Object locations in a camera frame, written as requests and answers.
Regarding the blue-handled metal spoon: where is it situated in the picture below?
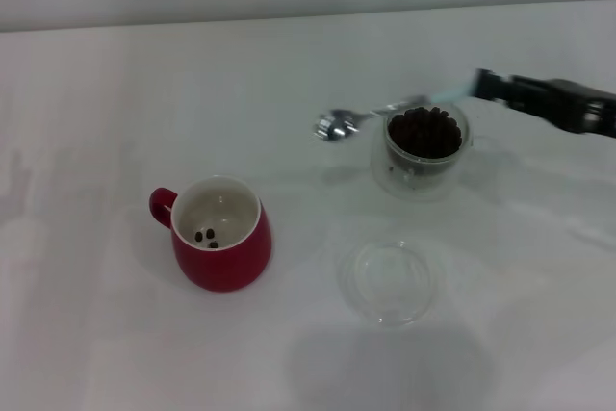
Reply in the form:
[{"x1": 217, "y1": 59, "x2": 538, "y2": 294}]
[{"x1": 313, "y1": 82, "x2": 478, "y2": 143}]

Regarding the red ceramic mug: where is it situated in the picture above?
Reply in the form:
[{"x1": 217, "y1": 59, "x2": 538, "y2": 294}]
[{"x1": 147, "y1": 176, "x2": 273, "y2": 294}]

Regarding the coffee beans heap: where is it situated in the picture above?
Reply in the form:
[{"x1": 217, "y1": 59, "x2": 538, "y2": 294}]
[{"x1": 387, "y1": 105, "x2": 462, "y2": 161}]

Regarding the clear glass saucer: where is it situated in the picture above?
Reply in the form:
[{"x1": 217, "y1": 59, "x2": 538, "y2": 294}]
[{"x1": 336, "y1": 239, "x2": 447, "y2": 330}]

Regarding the double-wall glass cup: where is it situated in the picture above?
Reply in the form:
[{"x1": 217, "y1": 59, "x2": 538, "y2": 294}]
[{"x1": 369, "y1": 98, "x2": 482, "y2": 203}]

